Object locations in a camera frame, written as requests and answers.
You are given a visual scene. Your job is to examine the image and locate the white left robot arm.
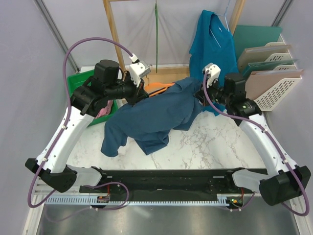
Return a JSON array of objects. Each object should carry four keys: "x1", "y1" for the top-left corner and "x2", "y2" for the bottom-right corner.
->
[{"x1": 25, "y1": 60, "x2": 151, "y2": 193}]

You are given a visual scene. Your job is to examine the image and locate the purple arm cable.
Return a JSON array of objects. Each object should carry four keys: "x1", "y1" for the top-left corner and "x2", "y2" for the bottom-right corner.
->
[
  {"x1": 203, "y1": 70, "x2": 309, "y2": 217},
  {"x1": 26, "y1": 37, "x2": 139, "y2": 222}
]

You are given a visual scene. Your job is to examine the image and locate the teal t-shirt on rack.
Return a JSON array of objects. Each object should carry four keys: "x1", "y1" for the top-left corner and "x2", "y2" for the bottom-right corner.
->
[{"x1": 189, "y1": 10, "x2": 239, "y2": 88}]

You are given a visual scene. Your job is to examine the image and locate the green plastic tray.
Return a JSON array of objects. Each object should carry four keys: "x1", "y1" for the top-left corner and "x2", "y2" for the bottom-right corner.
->
[{"x1": 67, "y1": 70, "x2": 118, "y2": 127}]

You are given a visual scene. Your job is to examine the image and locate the teal folder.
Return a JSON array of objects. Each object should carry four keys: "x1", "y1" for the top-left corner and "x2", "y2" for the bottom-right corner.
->
[{"x1": 233, "y1": 25, "x2": 282, "y2": 59}]

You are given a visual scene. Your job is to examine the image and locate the aluminium frame post right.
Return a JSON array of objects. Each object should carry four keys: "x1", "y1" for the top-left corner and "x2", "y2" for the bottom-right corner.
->
[{"x1": 271, "y1": 0, "x2": 294, "y2": 27}]

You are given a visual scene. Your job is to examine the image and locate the beige folder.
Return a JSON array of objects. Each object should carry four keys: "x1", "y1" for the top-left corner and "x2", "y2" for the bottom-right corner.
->
[{"x1": 237, "y1": 44, "x2": 291, "y2": 72}]

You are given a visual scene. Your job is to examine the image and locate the white perforated file organizer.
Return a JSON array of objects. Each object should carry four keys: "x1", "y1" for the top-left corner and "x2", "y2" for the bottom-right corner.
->
[{"x1": 241, "y1": 42, "x2": 302, "y2": 111}]

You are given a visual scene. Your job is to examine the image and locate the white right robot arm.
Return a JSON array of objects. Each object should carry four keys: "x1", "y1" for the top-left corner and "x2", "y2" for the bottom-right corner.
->
[{"x1": 198, "y1": 71, "x2": 311, "y2": 216}]

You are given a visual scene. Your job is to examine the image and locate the pink folder front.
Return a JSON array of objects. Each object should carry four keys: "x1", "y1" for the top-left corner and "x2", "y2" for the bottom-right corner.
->
[{"x1": 246, "y1": 70, "x2": 304, "y2": 100}]

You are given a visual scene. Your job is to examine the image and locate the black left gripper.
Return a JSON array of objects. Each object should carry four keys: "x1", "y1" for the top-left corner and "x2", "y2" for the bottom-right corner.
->
[{"x1": 105, "y1": 70, "x2": 149, "y2": 106}]

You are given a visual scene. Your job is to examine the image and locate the green plastic hanger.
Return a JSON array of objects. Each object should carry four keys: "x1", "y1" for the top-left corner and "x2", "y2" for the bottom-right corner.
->
[{"x1": 155, "y1": 0, "x2": 158, "y2": 73}]

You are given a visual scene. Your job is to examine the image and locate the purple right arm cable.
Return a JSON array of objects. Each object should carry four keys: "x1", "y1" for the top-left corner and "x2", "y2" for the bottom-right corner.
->
[{"x1": 203, "y1": 70, "x2": 309, "y2": 217}]

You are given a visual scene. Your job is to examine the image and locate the dark blue t-shirt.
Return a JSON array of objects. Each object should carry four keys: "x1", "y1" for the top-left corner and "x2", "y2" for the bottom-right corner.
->
[{"x1": 100, "y1": 77, "x2": 202, "y2": 157}]

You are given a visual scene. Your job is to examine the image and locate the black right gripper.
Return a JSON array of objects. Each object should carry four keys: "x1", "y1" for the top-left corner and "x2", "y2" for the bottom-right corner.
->
[{"x1": 193, "y1": 77, "x2": 231, "y2": 107}]

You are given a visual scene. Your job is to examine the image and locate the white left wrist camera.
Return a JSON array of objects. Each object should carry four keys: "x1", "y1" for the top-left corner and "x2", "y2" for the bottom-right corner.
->
[{"x1": 129, "y1": 61, "x2": 151, "y2": 87}]

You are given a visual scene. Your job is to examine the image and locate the wooden clothes rack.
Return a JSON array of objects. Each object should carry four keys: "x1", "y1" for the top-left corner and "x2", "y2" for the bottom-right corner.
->
[{"x1": 103, "y1": 0, "x2": 246, "y2": 81}]

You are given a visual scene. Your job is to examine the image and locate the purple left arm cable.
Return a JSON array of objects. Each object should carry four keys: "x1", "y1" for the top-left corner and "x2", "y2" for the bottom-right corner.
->
[{"x1": 26, "y1": 37, "x2": 139, "y2": 222}]

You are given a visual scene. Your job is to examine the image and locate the orange plastic hanger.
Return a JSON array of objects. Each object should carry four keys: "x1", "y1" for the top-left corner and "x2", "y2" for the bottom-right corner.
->
[{"x1": 143, "y1": 64, "x2": 177, "y2": 98}]

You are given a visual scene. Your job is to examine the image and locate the aluminium frame post left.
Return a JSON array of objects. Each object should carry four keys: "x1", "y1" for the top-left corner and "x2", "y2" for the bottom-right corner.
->
[{"x1": 34, "y1": 0, "x2": 81, "y2": 74}]

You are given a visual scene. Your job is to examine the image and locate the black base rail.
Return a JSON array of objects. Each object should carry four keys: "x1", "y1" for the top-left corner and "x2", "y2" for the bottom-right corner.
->
[{"x1": 79, "y1": 169, "x2": 251, "y2": 200}]

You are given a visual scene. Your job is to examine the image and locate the pink cloth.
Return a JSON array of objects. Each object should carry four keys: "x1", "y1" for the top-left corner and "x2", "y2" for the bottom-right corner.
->
[{"x1": 96, "y1": 100, "x2": 113, "y2": 118}]

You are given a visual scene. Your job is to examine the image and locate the light blue wire hanger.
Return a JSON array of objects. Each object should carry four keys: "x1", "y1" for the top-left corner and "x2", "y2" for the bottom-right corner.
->
[{"x1": 208, "y1": 0, "x2": 231, "y2": 48}]

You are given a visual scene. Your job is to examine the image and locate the white slotted cable duct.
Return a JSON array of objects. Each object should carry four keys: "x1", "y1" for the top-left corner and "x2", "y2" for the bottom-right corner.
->
[{"x1": 45, "y1": 194, "x2": 239, "y2": 206}]

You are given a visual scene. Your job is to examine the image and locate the aluminium frame post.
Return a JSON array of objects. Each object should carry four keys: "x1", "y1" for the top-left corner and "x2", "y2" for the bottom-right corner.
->
[
  {"x1": 271, "y1": 0, "x2": 294, "y2": 27},
  {"x1": 34, "y1": 0, "x2": 81, "y2": 74}
]

